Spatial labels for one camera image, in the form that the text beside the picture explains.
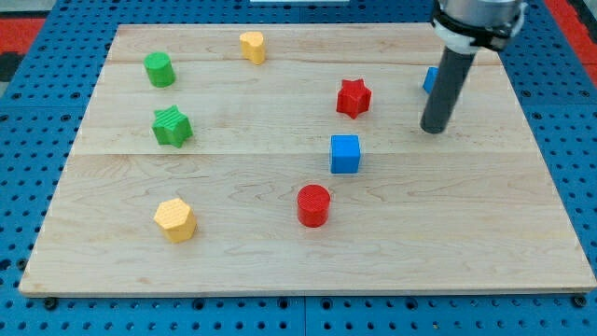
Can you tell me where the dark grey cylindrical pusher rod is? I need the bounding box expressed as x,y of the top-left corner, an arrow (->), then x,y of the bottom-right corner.
420,48 -> 475,134

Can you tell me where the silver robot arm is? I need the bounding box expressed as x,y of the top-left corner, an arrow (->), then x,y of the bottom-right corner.
420,0 -> 527,134

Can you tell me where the red star block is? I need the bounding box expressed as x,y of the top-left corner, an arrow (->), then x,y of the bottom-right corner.
336,78 -> 372,119

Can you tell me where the green star block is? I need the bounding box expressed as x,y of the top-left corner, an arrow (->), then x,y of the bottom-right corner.
152,105 -> 193,148

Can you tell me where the blue block behind rod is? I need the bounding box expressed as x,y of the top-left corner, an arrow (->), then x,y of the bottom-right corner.
423,66 -> 438,94

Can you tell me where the blue cube block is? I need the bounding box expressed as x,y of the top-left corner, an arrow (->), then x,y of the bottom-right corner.
329,134 -> 361,174

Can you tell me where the red cylinder block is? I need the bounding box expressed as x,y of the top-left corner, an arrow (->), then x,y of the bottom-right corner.
297,184 -> 331,228

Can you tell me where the yellow heart block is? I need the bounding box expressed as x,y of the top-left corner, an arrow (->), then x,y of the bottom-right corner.
239,31 -> 266,65

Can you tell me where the wooden board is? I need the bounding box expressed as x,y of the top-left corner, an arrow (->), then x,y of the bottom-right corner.
19,23 -> 596,298

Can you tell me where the green cylinder block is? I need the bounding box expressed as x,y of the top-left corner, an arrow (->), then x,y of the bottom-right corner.
144,51 -> 176,88

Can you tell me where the yellow hexagon block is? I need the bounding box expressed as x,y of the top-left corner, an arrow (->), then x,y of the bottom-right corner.
154,198 -> 197,243

